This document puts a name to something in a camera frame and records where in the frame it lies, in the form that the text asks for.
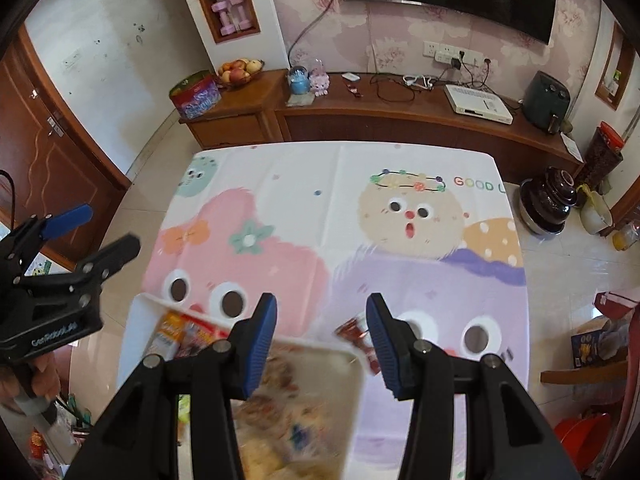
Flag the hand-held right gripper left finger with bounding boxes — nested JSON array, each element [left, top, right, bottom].
[[65, 292, 278, 480]]

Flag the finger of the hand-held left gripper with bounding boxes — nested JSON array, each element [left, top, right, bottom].
[[10, 204, 94, 261], [20, 232, 142, 291]]

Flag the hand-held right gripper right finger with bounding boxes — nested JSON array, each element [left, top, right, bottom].
[[366, 292, 581, 480]]

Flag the red clear snack packet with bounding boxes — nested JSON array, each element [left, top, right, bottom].
[[334, 312, 383, 376]]

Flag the brown round cracker packet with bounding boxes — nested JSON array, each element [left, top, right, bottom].
[[257, 352, 301, 401]]

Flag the white plastic tray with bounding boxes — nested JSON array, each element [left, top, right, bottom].
[[117, 292, 368, 480]]

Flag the orange pastry packet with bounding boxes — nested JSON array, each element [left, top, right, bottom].
[[150, 312, 186, 361]]

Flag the white blue round packet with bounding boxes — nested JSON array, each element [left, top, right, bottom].
[[280, 417, 326, 453]]

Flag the person's left hand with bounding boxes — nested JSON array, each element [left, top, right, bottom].
[[0, 347, 63, 413]]

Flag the brown wooden door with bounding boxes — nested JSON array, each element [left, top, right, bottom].
[[0, 25, 131, 271]]

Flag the cartoon printed tablecloth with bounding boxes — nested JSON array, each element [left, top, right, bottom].
[[142, 141, 531, 480]]

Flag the wooden drawer cabinet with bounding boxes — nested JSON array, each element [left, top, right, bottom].
[[179, 72, 281, 150]]

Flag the red blue gift tin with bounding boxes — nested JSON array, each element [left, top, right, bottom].
[[169, 71, 222, 120]]

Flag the blue cardboard box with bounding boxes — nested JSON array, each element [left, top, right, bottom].
[[571, 327, 613, 368]]

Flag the red plastic basin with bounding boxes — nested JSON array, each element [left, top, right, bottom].
[[555, 412, 613, 453]]

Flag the brown ceramic jar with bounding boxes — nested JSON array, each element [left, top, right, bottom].
[[517, 167, 578, 236]]

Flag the bowl of fruit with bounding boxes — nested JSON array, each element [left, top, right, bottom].
[[216, 58, 265, 86]]

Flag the long wooden television cabinet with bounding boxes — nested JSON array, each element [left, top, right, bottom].
[[272, 70, 586, 181]]

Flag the red white bag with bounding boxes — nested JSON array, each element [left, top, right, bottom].
[[592, 289, 640, 321]]

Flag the white kettle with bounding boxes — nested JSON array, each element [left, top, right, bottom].
[[580, 185, 613, 235]]

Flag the blue snow globe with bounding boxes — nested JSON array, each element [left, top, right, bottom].
[[286, 66, 311, 95]]

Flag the white set-top box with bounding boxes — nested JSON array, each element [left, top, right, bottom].
[[444, 84, 514, 125]]

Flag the yellow oil bottle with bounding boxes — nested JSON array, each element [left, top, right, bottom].
[[612, 222, 640, 252]]

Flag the pink plush toy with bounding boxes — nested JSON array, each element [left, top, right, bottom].
[[309, 60, 331, 97]]

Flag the white paper sheet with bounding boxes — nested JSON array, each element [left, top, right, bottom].
[[560, 132, 583, 161]]

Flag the dark jar with red lid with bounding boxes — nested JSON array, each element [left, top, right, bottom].
[[580, 121, 626, 193]]

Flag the dark green air fryer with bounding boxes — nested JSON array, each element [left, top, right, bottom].
[[522, 71, 572, 133]]

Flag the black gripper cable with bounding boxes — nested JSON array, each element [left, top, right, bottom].
[[0, 170, 18, 231]]

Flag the black looped cable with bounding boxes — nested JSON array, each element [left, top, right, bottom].
[[370, 72, 416, 103]]

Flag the black television cable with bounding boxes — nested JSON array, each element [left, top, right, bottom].
[[287, 2, 343, 68]]

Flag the white wall power sockets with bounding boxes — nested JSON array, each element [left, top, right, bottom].
[[422, 41, 493, 68]]

